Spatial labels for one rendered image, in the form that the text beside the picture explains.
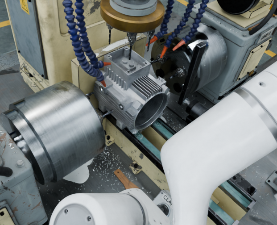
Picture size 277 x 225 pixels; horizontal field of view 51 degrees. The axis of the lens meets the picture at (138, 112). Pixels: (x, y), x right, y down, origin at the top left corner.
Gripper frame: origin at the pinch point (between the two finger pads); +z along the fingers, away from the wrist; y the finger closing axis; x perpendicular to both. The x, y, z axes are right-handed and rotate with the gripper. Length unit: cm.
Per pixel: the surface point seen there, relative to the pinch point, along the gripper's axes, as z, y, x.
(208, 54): 34, 29, -45
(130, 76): 13.4, 35.5, -20.4
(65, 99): -3.1, 36.3, -4.1
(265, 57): 248, 66, -136
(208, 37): 34, 33, -50
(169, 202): 6.3, 0.2, -2.6
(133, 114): 17.1, 28.0, -11.6
